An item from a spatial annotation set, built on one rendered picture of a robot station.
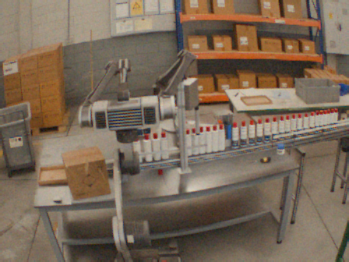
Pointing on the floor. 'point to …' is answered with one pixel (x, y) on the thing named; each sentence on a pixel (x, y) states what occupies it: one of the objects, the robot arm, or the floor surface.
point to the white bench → (280, 106)
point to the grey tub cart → (16, 137)
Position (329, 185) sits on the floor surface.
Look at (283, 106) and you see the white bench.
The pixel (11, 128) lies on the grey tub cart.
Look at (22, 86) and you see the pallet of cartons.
